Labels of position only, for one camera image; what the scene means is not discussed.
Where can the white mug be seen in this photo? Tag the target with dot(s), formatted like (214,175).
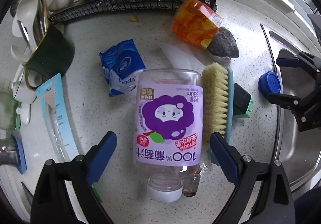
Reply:
(20,91)

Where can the purple grape juice bottle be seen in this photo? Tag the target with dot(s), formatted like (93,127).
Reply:
(167,140)

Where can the white ceramic spoon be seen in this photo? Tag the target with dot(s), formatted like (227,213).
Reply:
(26,13)

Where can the blue bottle cap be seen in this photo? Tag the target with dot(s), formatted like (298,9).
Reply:
(269,83)

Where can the green black sponge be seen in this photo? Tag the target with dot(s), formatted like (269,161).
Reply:
(243,102)

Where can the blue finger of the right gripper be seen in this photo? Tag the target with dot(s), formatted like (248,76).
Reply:
(283,100)
(288,62)

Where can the blue plastic package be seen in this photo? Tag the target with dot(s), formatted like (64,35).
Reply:
(53,107)

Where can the teal scrub brush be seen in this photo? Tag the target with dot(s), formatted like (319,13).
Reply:
(217,83)

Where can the stainless steel sink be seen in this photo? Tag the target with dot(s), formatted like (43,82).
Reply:
(297,144)

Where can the dark green utensil cup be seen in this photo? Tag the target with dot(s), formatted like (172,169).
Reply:
(53,55)

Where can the blue tissue pack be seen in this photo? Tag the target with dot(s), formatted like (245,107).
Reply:
(122,66)

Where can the blue teapot saucer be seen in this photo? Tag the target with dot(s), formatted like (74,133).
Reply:
(21,164)

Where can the white paper scrap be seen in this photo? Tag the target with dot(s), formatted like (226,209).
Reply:
(181,59)

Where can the small steel teapot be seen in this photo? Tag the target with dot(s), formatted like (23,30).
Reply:
(8,152)

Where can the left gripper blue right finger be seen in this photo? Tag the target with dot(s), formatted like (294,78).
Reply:
(274,203)

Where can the orange pickle jar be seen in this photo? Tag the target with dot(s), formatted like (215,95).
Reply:
(196,23)

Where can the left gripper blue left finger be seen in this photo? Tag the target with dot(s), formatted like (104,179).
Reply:
(51,202)

